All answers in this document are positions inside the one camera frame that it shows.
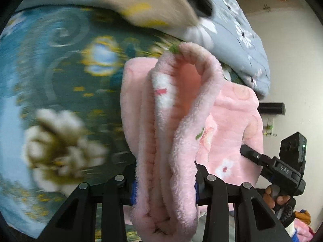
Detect teal floral plush blanket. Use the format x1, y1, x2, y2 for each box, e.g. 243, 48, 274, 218
1, 5, 178, 238

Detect beige plush blanket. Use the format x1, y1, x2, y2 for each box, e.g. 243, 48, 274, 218
100, 0, 199, 29

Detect pink fleece flower garment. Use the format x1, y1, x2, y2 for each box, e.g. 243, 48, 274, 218
121, 43, 263, 241

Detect right hand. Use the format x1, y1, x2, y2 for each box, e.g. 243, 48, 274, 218
263, 185, 293, 210

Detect grey daisy print quilt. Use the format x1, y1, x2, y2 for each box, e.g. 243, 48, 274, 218
63, 0, 271, 101

